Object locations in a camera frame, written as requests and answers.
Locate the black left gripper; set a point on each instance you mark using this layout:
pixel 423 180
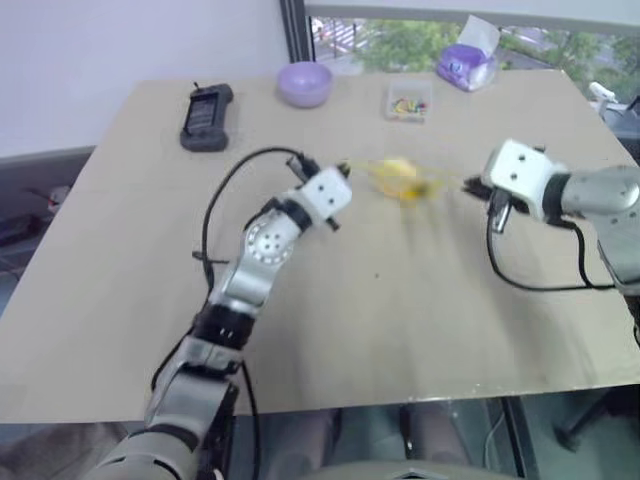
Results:
pixel 333 223

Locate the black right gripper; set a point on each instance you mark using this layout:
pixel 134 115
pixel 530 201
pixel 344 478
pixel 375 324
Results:
pixel 502 210

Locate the clear yellow zip plastic bag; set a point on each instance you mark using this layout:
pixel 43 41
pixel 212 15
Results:
pixel 440 180

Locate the round golden crosshatch bread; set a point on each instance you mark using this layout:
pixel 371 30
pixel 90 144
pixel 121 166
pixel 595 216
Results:
pixel 402 175

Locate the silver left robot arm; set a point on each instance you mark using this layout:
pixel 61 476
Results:
pixel 260 245

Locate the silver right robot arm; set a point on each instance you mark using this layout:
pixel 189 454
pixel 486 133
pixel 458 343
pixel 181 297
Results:
pixel 605 200

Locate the clear box of coloured pins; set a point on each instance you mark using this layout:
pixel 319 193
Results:
pixel 407 102

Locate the purple plastic bowl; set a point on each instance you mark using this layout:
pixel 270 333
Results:
pixel 304 85

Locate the purple tissue pack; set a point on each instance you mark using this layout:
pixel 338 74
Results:
pixel 467 65

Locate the black handheld controller device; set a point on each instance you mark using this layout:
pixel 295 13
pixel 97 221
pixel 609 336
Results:
pixel 205 120

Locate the black table leg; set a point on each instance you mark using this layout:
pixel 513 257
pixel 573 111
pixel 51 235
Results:
pixel 522 440

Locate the black stand base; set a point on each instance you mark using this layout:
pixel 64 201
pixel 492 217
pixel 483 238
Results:
pixel 585 425

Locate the red and white small item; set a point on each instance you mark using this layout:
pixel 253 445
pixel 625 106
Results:
pixel 57 196

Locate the black box on floor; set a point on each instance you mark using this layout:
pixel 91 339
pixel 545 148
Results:
pixel 15 230

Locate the beige cloth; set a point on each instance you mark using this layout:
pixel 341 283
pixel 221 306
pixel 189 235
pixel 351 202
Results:
pixel 55 445

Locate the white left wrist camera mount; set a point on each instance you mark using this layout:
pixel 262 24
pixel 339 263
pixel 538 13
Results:
pixel 327 192

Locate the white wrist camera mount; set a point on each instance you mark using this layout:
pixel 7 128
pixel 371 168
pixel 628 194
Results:
pixel 327 192
pixel 522 175

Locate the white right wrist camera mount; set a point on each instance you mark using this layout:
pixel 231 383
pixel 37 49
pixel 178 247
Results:
pixel 522 175

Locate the grey window frame post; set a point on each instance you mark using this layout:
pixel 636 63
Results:
pixel 296 30

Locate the small white camera device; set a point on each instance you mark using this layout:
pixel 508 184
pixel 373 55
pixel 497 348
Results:
pixel 602 92

